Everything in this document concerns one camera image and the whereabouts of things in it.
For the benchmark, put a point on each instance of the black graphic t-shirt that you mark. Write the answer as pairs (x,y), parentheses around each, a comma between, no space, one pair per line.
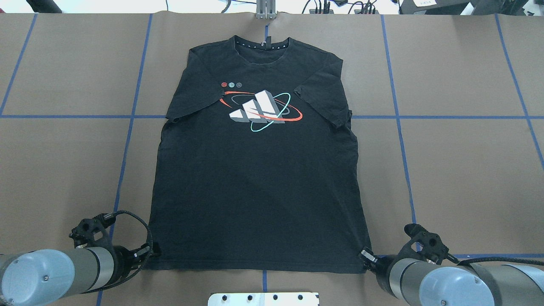
(256,168)

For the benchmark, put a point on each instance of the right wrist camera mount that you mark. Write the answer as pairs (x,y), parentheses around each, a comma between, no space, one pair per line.
(426,246)

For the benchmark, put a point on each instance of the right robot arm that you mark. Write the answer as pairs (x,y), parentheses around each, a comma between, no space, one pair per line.
(419,280)

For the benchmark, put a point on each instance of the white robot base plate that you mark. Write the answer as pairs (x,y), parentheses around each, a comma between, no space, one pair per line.
(265,299)

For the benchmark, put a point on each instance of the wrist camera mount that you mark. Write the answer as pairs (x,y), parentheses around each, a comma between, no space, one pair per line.
(92,232)
(426,246)

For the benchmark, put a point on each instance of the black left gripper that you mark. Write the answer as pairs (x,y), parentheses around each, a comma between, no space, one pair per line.
(123,256)

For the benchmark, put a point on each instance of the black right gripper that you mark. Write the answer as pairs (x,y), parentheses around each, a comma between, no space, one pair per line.
(381,266)

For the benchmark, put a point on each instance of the aluminium frame post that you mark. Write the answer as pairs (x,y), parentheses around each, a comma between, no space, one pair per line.
(266,9)

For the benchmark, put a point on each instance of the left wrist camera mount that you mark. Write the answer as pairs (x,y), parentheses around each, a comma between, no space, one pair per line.
(92,232)

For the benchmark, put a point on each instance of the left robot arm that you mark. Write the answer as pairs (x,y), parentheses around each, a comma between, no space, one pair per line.
(43,276)

